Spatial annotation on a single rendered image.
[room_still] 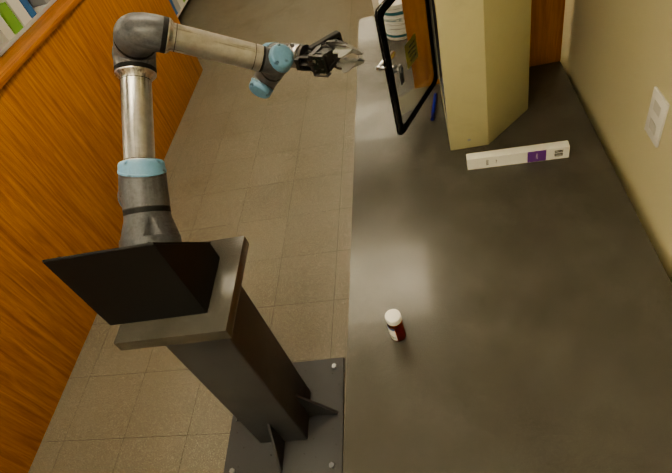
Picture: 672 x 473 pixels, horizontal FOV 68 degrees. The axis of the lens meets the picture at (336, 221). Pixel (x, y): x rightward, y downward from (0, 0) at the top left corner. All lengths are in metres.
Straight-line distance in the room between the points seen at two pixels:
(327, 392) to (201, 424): 0.56
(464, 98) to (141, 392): 1.93
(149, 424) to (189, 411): 0.19
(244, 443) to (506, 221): 1.41
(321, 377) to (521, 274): 1.21
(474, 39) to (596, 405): 0.87
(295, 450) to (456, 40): 1.58
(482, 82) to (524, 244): 0.45
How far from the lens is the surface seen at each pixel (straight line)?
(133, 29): 1.49
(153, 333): 1.42
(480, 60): 1.40
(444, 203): 1.40
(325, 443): 2.11
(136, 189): 1.32
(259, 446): 2.20
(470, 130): 1.52
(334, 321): 2.36
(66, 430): 2.75
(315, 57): 1.57
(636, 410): 1.11
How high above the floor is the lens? 1.94
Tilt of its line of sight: 45 degrees down
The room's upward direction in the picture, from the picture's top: 20 degrees counter-clockwise
